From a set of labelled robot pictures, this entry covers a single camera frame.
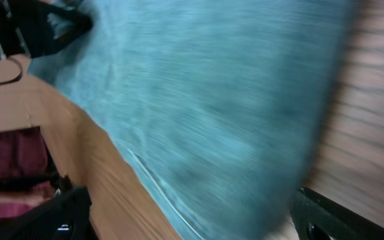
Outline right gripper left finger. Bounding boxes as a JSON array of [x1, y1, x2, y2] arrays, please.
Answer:
[[0, 187, 92, 240]]

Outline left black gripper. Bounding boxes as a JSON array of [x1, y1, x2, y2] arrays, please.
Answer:
[[0, 0, 92, 61]]

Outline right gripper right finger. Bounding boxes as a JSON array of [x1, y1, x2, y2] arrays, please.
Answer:
[[290, 187, 384, 240]]

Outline light blue denim jeans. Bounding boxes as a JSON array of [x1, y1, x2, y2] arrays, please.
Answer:
[[29, 0, 356, 239]]

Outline maroon pink cloth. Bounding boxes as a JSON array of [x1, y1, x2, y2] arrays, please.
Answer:
[[0, 127, 59, 219]]

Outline cardboard wall panel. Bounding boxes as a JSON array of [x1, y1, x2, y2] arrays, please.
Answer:
[[0, 55, 79, 134]]

